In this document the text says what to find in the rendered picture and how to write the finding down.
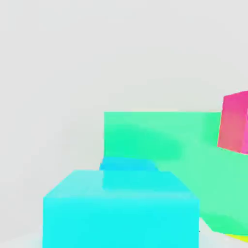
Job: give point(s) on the small blue cube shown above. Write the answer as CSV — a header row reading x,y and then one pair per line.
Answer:
x,y
127,164

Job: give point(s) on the large green box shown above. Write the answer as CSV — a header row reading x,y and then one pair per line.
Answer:
x,y
193,155

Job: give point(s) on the large yellow box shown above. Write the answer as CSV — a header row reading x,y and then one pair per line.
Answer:
x,y
241,238

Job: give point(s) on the small pink cube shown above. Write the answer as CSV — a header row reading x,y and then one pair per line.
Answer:
x,y
233,124

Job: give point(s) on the small cyan cube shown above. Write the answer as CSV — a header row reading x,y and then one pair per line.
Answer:
x,y
120,219

